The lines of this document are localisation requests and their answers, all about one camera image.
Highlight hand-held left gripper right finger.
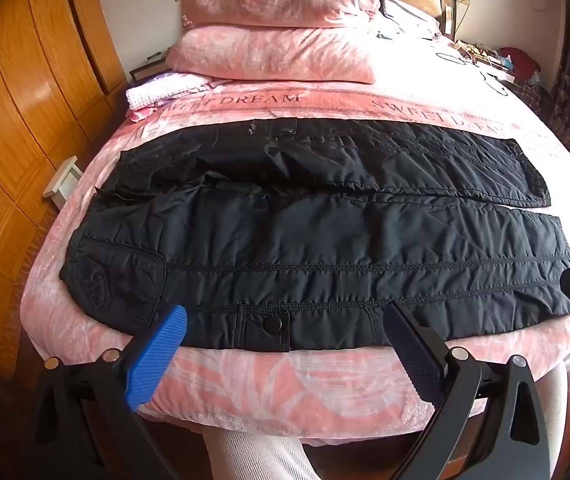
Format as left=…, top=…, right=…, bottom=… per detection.
left=381, top=302, right=554, bottom=480

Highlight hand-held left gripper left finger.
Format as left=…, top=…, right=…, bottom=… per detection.
left=30, top=304, right=189, bottom=480

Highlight black padded pants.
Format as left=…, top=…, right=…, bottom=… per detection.
left=60, top=117, right=570, bottom=356

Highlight pink floral bed cover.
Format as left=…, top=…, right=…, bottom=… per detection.
left=19, top=25, right=570, bottom=447

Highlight person's left leg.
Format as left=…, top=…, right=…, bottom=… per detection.
left=201, top=427, right=322, bottom=480

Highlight small white stool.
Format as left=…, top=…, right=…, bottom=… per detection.
left=42, top=156, right=85, bottom=211

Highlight red cloth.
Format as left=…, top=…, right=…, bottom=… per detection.
left=499, top=47, right=542, bottom=80

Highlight cluttered side table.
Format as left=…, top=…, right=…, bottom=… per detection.
left=452, top=39, right=542, bottom=86

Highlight white knitted folded blanket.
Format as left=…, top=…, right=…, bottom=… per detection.
left=126, top=72, right=207, bottom=111

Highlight dark bedside table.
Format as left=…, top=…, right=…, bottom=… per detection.
left=129, top=47, right=172, bottom=86

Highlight wooden wardrobe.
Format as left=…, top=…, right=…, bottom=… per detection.
left=0, top=0, right=132, bottom=378

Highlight white patterned pillow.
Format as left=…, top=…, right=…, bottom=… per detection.
left=379, top=0, right=442, bottom=42

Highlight pink floral pillow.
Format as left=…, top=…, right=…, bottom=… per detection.
left=181, top=0, right=382, bottom=29
left=165, top=25, right=377, bottom=85

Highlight thin black cable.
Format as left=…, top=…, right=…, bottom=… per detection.
left=432, top=50, right=512, bottom=97

